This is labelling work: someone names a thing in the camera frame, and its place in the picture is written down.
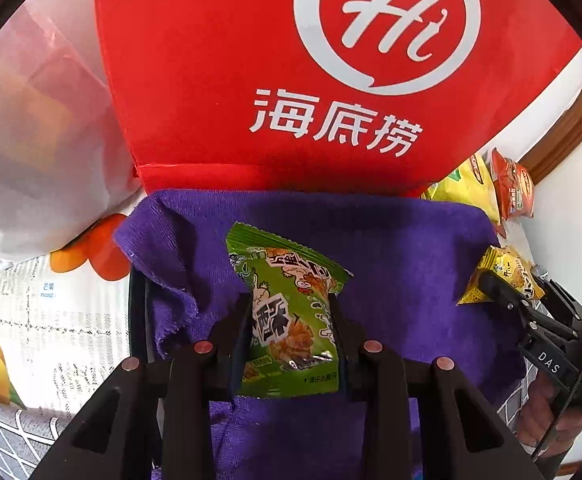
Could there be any green snack packet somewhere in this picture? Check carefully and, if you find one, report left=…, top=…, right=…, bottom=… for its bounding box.
left=226, top=222, right=353, bottom=399

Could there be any red orange snack bag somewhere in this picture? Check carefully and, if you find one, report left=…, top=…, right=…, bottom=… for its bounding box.
left=490, top=148, right=535, bottom=220

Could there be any white Miniso plastic bag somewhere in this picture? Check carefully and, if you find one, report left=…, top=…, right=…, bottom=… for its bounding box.
left=0, top=0, right=139, bottom=261

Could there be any purple towel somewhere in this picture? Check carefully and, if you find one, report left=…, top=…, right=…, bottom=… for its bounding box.
left=114, top=190, right=525, bottom=479

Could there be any grey grid bed sheet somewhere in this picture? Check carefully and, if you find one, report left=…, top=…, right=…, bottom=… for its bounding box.
left=0, top=374, right=532, bottom=480

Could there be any yellow small snack packet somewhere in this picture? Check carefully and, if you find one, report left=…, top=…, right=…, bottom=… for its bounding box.
left=457, top=246, right=545, bottom=304

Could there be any red Haidilao paper bag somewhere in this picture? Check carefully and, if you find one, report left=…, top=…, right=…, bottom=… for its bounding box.
left=96, top=0, right=582, bottom=195

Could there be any brown wooden door frame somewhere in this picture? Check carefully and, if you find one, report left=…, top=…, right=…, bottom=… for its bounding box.
left=520, top=91, right=582, bottom=184

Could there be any yellow chips bag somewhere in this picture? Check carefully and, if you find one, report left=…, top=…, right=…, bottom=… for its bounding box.
left=420, top=154, right=500, bottom=226

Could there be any white newspaper print sheet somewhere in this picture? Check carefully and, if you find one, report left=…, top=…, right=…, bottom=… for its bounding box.
left=0, top=242, right=130, bottom=415

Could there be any person's right hand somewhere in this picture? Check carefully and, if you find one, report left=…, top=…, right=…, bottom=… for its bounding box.
left=515, top=372, right=582, bottom=458

